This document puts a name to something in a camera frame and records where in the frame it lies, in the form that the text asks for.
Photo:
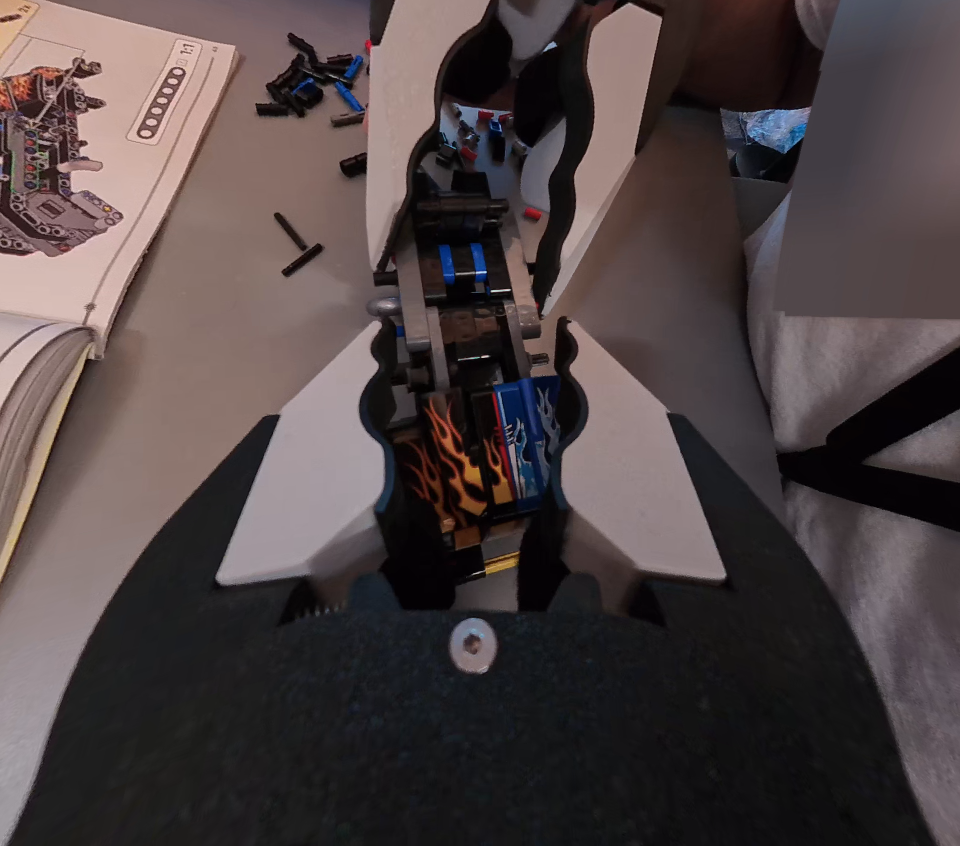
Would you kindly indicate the black flame-printed lego model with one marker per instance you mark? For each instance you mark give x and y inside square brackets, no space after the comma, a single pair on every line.
[457,336]

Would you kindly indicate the black lego axle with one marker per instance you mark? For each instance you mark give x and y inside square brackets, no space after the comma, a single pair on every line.
[289,230]
[303,259]

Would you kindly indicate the lego instruction booklet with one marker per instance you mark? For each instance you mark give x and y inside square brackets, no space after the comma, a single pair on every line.
[172,170]

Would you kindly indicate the person's right forearm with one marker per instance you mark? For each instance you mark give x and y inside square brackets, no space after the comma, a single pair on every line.
[750,20]

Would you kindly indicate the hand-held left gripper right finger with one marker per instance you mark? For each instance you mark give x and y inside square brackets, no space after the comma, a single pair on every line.
[637,486]

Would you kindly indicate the pile of black blue lego pins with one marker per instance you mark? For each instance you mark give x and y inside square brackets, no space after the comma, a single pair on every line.
[307,84]

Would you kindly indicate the clear plastic bag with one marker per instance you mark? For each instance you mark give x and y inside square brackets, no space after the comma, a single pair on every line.
[765,129]

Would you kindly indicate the pile of small red black lego pieces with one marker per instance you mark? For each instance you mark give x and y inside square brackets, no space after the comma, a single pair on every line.
[487,137]

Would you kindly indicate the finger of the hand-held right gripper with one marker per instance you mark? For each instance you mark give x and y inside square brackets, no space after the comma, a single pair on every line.
[412,35]
[615,110]

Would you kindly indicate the black lego connector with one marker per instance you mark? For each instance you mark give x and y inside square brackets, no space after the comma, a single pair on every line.
[352,164]

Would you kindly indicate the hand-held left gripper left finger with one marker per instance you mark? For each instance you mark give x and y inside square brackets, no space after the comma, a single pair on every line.
[300,486]

